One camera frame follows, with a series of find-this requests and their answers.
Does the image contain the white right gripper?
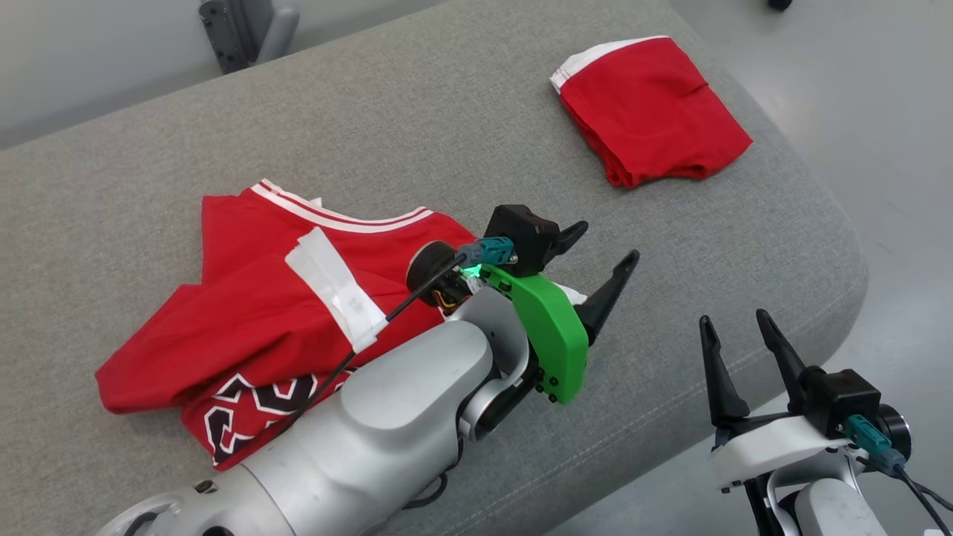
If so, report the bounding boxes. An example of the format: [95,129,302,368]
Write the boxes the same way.
[700,310,911,492]

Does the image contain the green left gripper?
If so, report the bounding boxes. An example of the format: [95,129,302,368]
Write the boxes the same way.
[406,220,640,406]

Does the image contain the red shorts with white waistband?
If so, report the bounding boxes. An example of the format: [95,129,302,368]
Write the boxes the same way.
[549,35,754,189]

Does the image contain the red jersey with black lettering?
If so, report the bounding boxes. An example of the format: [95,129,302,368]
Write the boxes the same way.
[95,179,589,471]

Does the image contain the black left cable teal connector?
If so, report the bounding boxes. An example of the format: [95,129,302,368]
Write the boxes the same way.
[279,237,516,511]

